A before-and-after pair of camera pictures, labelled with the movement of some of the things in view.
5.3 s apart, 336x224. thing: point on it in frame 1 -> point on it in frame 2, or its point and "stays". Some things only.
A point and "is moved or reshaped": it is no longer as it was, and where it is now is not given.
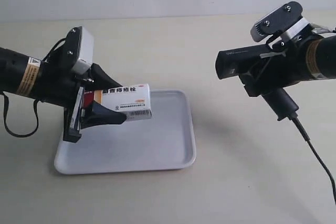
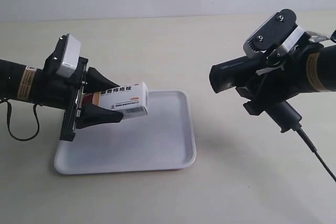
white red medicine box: x=133 y=101 stays
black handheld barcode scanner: x=251 y=65 is moved or reshaped
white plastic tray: x=167 y=140 stays
